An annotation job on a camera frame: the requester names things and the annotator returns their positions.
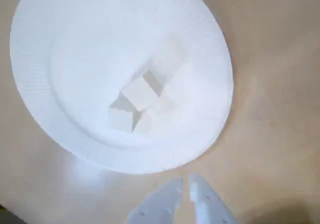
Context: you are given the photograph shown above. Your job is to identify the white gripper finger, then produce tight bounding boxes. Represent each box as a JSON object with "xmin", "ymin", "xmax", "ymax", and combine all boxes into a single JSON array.
[
  {"xmin": 187, "ymin": 173, "xmax": 238, "ymax": 224},
  {"xmin": 126, "ymin": 176, "xmax": 185, "ymax": 224}
]

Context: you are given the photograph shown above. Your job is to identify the white block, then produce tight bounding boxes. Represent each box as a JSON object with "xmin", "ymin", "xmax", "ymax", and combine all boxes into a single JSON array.
[
  {"xmin": 108, "ymin": 93, "xmax": 134, "ymax": 135},
  {"xmin": 121, "ymin": 70, "xmax": 164, "ymax": 112},
  {"xmin": 131, "ymin": 109, "xmax": 154, "ymax": 135}
]

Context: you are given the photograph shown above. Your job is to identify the white paper plate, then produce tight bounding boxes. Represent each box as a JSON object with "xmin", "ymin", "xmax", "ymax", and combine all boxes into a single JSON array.
[{"xmin": 9, "ymin": 0, "xmax": 235, "ymax": 175}]

